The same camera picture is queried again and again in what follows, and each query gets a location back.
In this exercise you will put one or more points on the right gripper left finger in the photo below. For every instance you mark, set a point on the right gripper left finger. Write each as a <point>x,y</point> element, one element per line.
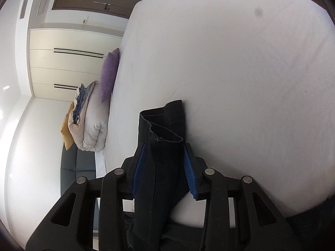
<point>69,224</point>

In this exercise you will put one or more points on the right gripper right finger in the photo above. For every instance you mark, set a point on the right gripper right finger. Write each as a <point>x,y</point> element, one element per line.
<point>238,215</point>

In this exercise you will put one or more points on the black denim pants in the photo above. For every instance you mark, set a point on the black denim pants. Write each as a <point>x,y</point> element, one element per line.
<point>161,176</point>

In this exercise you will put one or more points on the grey upholstered headboard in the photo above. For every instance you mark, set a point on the grey upholstered headboard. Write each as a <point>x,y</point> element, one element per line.
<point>76,163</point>

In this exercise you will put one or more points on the yellow cushion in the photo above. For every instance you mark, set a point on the yellow cushion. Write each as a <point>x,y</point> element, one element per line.
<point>65,132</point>

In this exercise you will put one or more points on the folded grey beige duvet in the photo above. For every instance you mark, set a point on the folded grey beige duvet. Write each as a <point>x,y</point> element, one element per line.
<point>91,131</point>

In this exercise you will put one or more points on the folded blue clothes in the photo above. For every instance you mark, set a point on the folded blue clothes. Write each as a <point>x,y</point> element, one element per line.
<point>80,100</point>

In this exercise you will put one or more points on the white bed with sheet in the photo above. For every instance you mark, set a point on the white bed with sheet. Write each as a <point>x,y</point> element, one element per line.
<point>256,78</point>

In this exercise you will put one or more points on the cream wardrobe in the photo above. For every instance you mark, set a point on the cream wardrobe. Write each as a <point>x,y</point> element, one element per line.
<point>62,59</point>

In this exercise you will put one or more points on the purple cushion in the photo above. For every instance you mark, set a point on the purple cushion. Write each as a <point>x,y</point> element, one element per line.
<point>109,73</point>

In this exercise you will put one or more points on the wall light switch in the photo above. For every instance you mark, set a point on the wall light switch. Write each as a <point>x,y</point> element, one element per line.
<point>85,20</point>

